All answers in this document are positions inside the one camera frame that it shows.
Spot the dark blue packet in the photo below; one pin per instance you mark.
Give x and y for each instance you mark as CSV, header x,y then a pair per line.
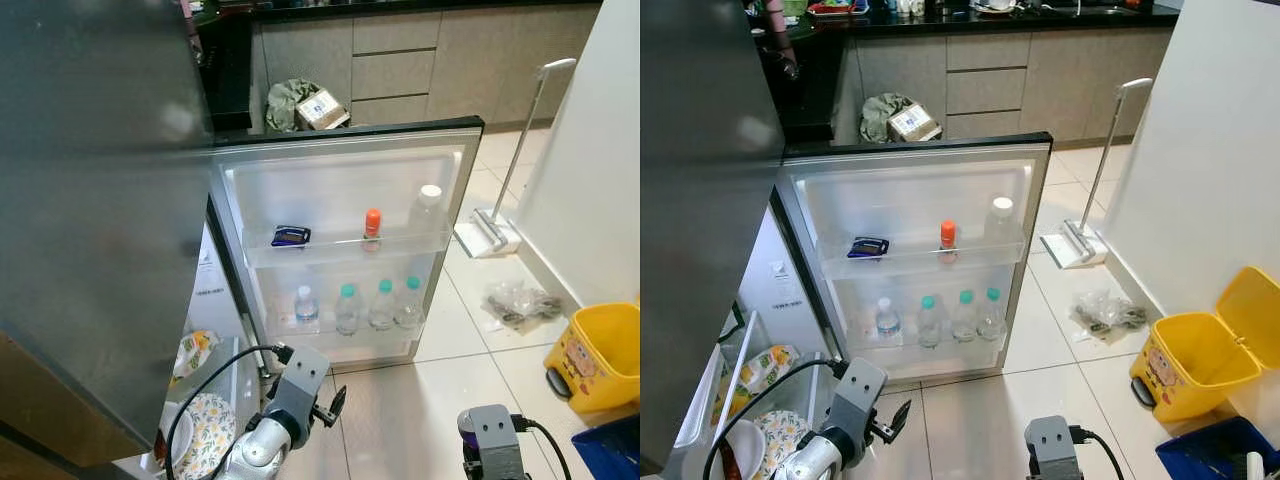
x,y
290,237
868,248

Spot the fridge door with shelves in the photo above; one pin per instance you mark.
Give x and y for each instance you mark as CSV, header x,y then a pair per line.
x,y
330,180
900,195

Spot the yellow-green snack packet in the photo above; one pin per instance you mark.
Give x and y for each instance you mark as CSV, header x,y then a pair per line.
x,y
770,368
195,355

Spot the floral patterned plate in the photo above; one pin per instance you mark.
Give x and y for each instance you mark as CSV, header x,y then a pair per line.
x,y
210,435
785,440

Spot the white flat mop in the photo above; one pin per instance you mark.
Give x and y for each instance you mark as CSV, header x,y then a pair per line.
x,y
490,235
1075,245

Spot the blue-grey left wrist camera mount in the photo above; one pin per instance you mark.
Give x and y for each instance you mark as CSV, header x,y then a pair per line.
x,y
855,395
298,385

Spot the blue plastic tray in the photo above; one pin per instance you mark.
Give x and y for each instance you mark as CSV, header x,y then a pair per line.
x,y
1210,455
615,455

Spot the bottle with orange cap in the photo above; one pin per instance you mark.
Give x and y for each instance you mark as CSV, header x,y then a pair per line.
x,y
948,232
372,220

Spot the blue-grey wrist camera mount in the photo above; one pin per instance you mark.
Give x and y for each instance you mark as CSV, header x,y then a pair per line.
x,y
1052,450
855,395
495,440
298,385

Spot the flat clear plastic bag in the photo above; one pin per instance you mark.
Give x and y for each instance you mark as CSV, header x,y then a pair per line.
x,y
520,305
1110,312

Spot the water bottle blue label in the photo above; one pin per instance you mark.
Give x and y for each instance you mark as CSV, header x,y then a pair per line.
x,y
887,320
306,310

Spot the large bottle white cap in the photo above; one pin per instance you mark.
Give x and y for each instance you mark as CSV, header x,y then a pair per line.
x,y
428,195
1002,208

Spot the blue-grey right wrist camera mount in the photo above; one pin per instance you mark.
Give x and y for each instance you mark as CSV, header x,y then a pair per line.
x,y
495,440
1052,450

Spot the green-grey bag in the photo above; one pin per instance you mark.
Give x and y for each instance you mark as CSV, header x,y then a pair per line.
x,y
875,120
282,105

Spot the water bottle teal cap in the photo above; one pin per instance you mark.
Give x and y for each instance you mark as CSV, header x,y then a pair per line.
x,y
347,310
929,322
411,302
991,315
964,317
382,305

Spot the yellow pedal bin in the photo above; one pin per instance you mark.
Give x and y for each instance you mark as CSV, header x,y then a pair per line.
x,y
600,350
1190,370

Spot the white bowl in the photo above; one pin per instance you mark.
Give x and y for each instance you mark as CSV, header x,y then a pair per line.
x,y
735,445
175,440

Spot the cardboard box white label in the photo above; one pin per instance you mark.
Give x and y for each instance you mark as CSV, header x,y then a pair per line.
x,y
322,110
912,122

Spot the grey kitchen cabinets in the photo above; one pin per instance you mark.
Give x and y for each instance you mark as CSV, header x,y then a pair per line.
x,y
990,80
400,70

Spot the grey steel fridge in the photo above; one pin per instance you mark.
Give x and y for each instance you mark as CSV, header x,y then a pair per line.
x,y
90,200
700,200

